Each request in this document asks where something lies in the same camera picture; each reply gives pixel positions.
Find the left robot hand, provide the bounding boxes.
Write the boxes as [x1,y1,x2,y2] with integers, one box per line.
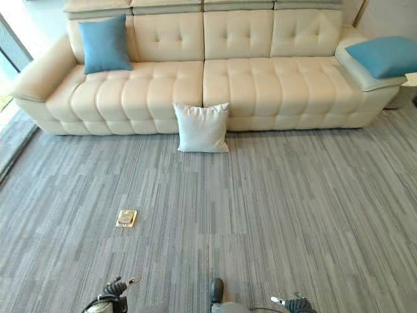
[101,275,143,301]

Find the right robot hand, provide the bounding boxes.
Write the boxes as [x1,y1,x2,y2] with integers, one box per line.
[270,291,314,313]

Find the cream leather tufted sofa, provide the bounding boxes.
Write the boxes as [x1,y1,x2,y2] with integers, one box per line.
[10,0,409,136]

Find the brass floor socket plate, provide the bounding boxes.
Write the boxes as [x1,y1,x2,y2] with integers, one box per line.
[116,209,138,228]

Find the dark robot foot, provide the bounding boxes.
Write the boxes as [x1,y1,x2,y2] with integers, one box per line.
[210,278,225,303]

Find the white square cushion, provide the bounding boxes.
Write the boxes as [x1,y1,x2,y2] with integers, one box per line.
[171,102,230,154]

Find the white side table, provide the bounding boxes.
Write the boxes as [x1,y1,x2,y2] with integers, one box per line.
[386,80,417,110]

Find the blue square cushion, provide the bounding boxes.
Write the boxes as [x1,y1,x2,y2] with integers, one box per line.
[78,14,134,75]
[344,36,417,80]

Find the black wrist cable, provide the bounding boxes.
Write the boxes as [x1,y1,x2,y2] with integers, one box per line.
[248,305,287,313]

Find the glass window with frame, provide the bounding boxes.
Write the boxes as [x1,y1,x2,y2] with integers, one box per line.
[0,12,35,108]

